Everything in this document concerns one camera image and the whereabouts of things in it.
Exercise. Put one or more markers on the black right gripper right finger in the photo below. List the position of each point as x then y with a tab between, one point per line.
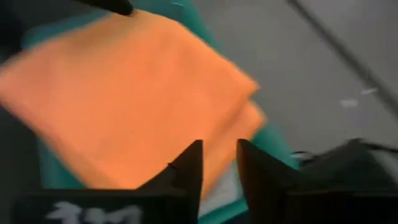
267	189

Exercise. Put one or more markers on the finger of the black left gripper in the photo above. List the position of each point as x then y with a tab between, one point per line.
109	5

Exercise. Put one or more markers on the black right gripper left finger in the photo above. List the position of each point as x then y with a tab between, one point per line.
180	183

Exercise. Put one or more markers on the grey waffle-weave towel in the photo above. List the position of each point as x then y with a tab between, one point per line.
222	189

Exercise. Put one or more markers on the orange microfiber towel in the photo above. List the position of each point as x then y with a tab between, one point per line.
124	102

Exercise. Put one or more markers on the teal plastic bin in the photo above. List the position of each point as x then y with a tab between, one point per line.
56	174

